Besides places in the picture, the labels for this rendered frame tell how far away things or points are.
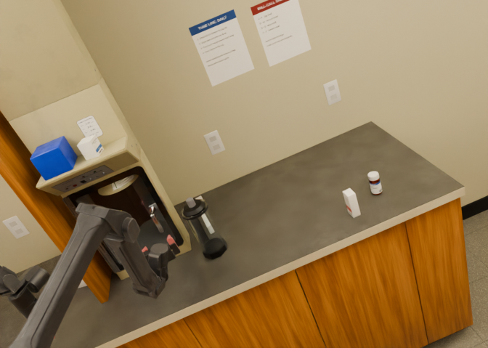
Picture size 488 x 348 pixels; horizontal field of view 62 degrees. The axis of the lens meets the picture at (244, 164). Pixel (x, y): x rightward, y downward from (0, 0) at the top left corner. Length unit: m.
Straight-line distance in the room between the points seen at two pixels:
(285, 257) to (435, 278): 0.70
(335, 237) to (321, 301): 0.31
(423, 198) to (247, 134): 0.86
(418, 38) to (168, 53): 1.20
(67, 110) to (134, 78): 0.48
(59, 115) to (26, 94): 0.12
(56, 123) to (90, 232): 0.64
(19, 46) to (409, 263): 1.59
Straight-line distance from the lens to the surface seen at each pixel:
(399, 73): 2.21
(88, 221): 0.94
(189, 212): 1.52
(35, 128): 1.52
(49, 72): 1.45
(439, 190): 1.65
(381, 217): 1.57
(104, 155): 1.41
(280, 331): 1.77
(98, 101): 1.45
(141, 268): 1.21
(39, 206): 1.57
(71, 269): 0.92
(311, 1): 1.94
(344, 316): 1.84
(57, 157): 1.43
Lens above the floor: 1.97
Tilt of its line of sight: 29 degrees down
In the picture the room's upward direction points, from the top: 22 degrees counter-clockwise
